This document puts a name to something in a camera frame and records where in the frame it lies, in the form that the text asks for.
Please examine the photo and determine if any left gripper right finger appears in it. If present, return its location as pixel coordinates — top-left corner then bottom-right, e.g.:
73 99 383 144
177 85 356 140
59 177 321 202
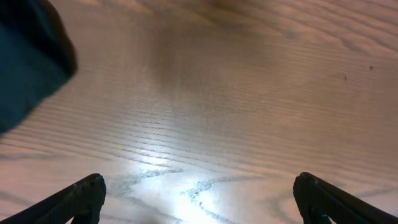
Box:
293 172 397 224

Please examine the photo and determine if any black polo shirt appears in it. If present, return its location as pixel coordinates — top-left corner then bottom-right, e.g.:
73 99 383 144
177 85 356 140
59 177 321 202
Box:
1 0 78 134

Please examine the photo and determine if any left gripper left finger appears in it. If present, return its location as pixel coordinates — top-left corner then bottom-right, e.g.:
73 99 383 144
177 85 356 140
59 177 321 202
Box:
1 174 106 224

